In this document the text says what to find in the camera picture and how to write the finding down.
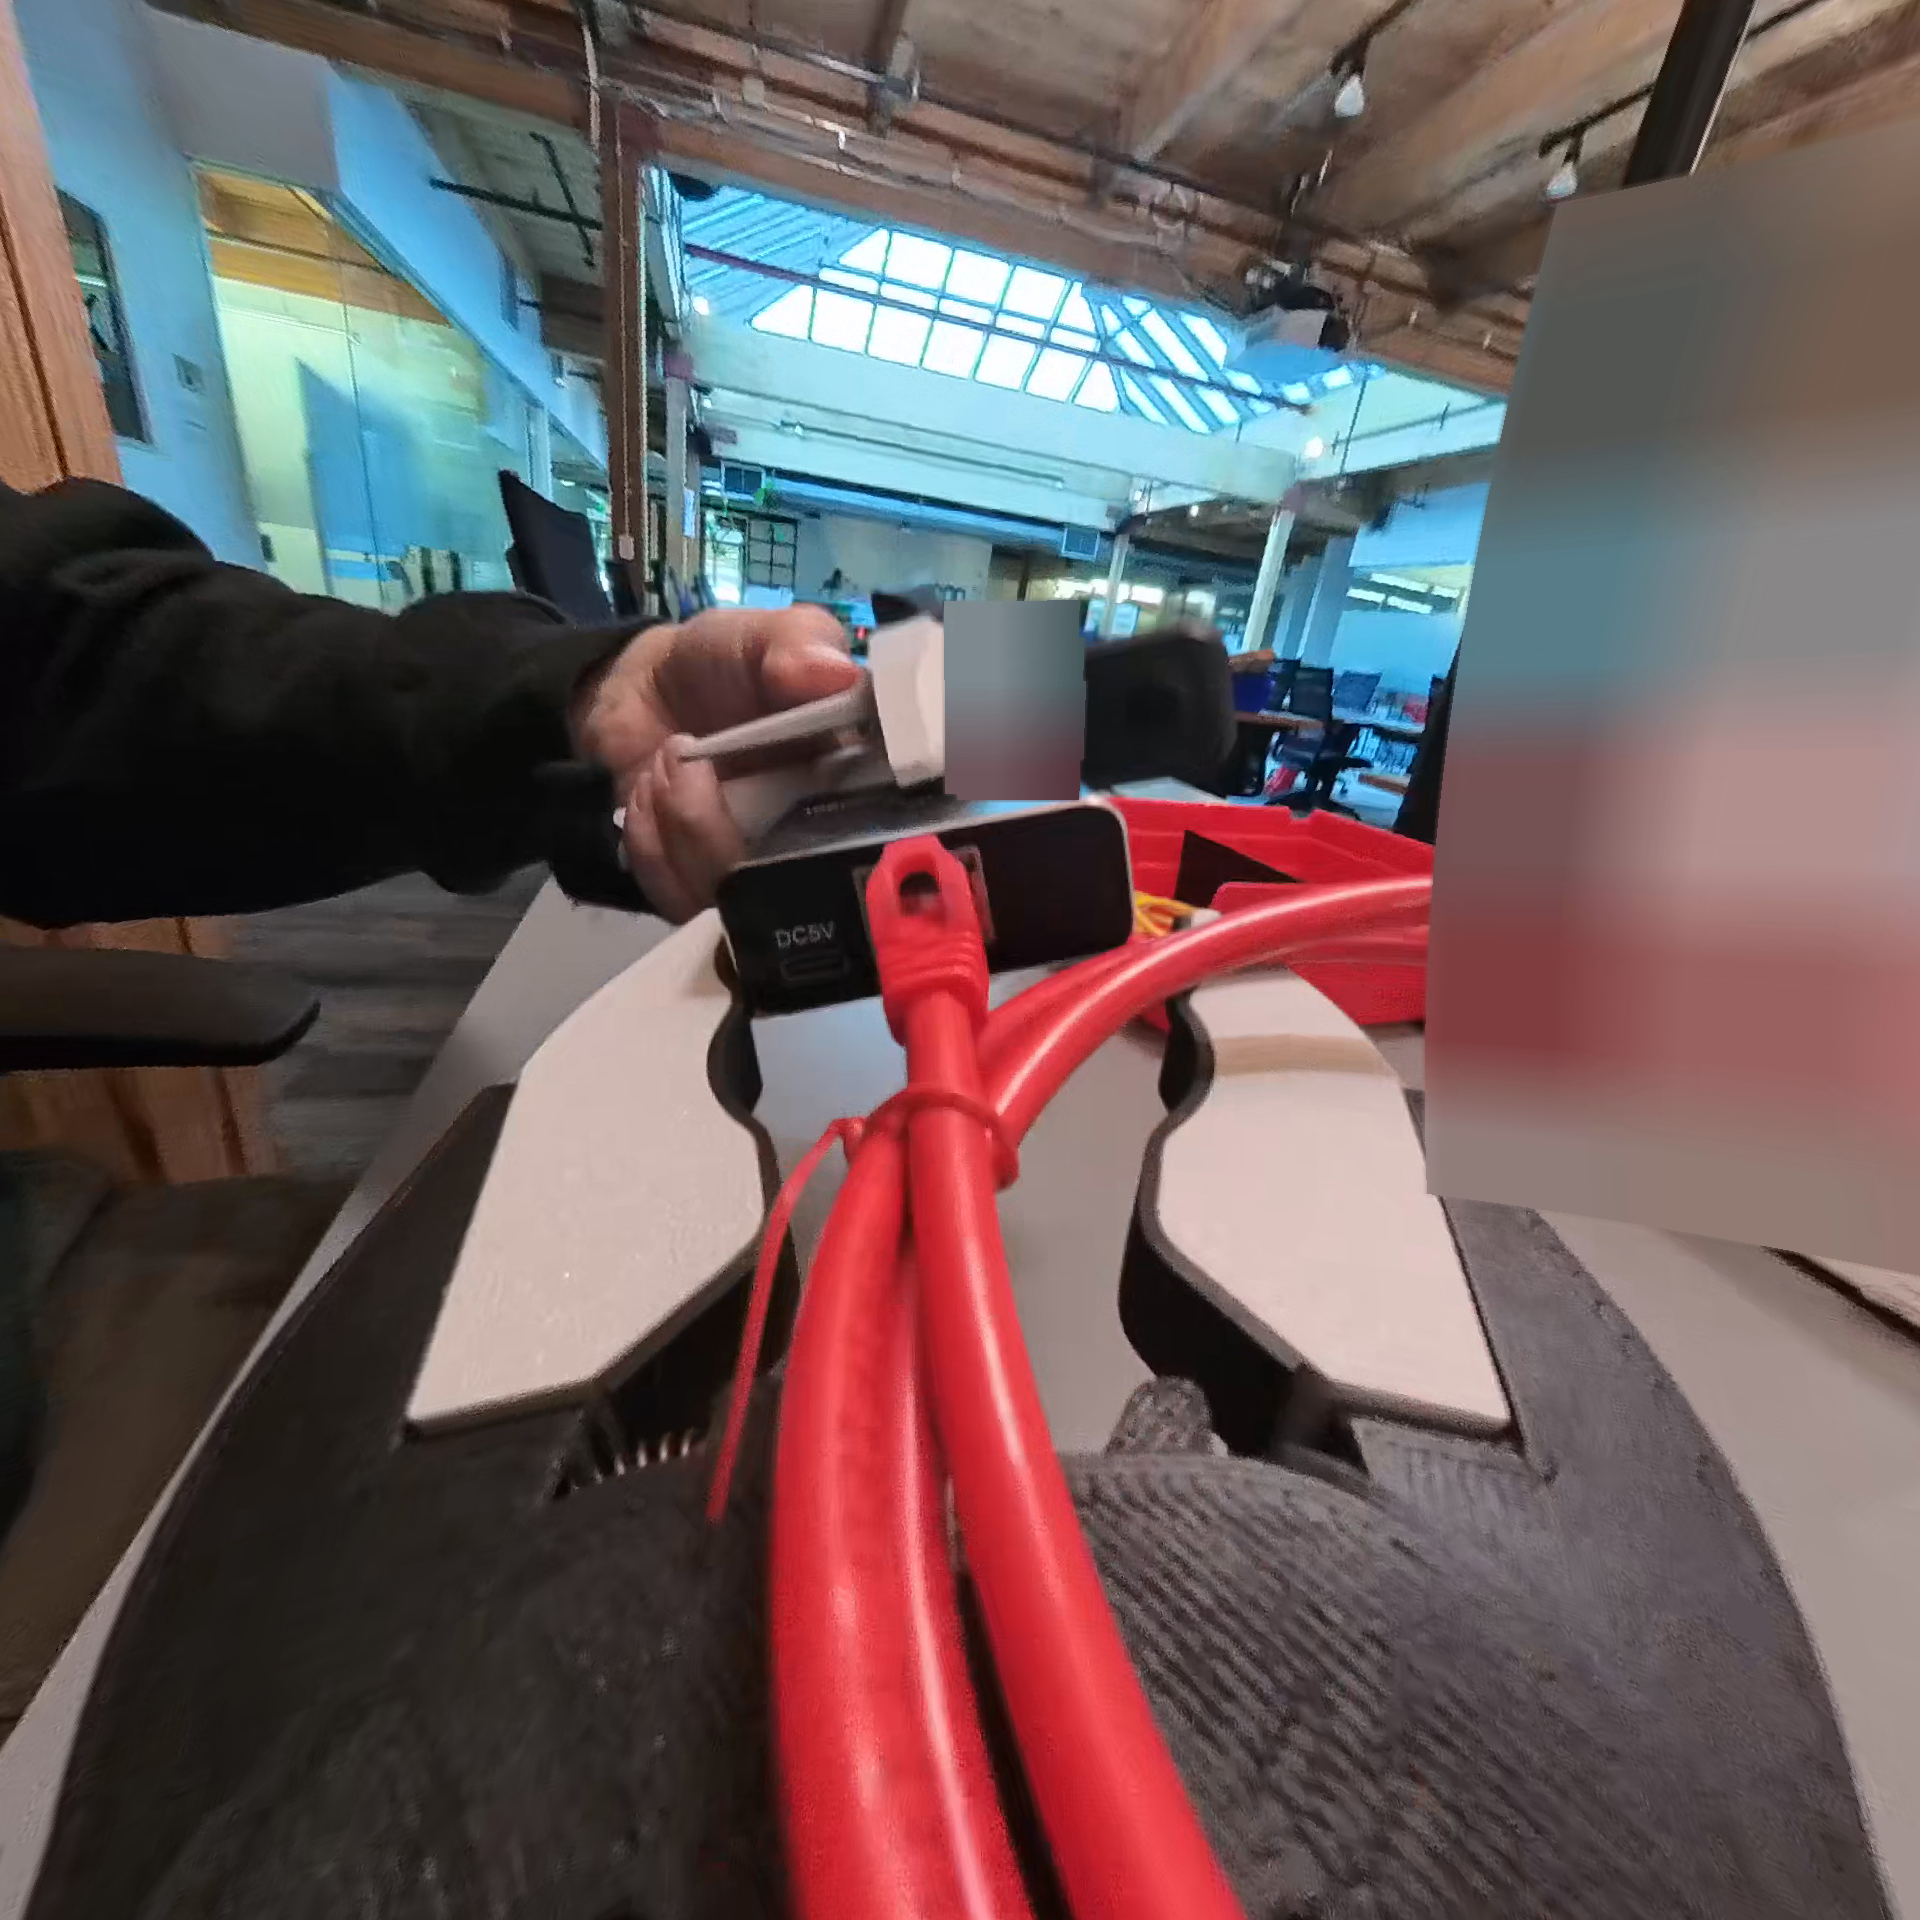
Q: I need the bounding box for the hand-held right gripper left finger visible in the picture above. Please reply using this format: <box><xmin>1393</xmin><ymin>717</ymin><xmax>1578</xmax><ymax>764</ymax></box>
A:
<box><xmin>405</xmin><ymin>912</ymin><xmax>785</xmax><ymax>1427</ymax></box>

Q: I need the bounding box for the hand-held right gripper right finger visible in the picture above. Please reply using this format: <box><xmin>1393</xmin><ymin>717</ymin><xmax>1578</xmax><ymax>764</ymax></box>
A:
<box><xmin>1117</xmin><ymin>971</ymin><xmax>1514</xmax><ymax>1445</ymax></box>

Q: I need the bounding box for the black ethernet adapter box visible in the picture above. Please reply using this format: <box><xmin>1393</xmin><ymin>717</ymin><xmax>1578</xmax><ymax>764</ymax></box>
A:
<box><xmin>716</xmin><ymin>798</ymin><xmax>1135</xmax><ymax>1021</ymax></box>

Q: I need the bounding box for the red ethernet cable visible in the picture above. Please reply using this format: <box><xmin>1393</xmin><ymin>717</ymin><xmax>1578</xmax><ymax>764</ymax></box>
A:
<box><xmin>766</xmin><ymin>836</ymin><xmax>1434</xmax><ymax>1920</ymax></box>

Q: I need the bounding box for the person's left forearm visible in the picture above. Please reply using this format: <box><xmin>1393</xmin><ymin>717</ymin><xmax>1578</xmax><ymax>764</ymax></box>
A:
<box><xmin>0</xmin><ymin>478</ymin><xmax>669</xmax><ymax>928</ymax></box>

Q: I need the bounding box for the person's left hand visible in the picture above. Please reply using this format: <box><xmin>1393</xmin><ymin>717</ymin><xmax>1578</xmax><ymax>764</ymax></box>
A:
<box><xmin>574</xmin><ymin>603</ymin><xmax>874</xmax><ymax>924</ymax></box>

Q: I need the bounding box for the red plastic bin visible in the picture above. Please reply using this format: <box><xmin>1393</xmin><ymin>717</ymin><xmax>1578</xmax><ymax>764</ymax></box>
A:
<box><xmin>1106</xmin><ymin>792</ymin><xmax>1434</xmax><ymax>1032</ymax></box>

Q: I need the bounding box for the ceiling projector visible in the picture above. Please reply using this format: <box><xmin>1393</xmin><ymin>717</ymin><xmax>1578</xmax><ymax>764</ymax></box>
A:
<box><xmin>1237</xmin><ymin>262</ymin><xmax>1353</xmax><ymax>356</ymax></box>

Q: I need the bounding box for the black office chair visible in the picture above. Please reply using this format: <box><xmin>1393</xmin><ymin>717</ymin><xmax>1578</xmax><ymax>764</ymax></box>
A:
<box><xmin>0</xmin><ymin>944</ymin><xmax>362</xmax><ymax>1729</ymax></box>

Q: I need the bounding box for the black monitor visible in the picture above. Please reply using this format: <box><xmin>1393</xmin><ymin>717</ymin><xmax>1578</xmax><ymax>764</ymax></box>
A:
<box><xmin>498</xmin><ymin>468</ymin><xmax>617</xmax><ymax>625</ymax></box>

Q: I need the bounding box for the black vertical pole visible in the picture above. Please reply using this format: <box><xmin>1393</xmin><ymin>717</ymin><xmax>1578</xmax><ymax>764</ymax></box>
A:
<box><xmin>1623</xmin><ymin>0</ymin><xmax>1758</xmax><ymax>187</ymax></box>

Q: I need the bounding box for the red cable tie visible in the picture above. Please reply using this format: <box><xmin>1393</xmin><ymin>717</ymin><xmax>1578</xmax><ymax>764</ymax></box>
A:
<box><xmin>703</xmin><ymin>1083</ymin><xmax>1023</xmax><ymax>1525</ymax></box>

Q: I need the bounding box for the wooden support post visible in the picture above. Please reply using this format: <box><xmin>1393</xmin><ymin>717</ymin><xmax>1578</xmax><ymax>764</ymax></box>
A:
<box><xmin>596</xmin><ymin>96</ymin><xmax>657</xmax><ymax>620</ymax></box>

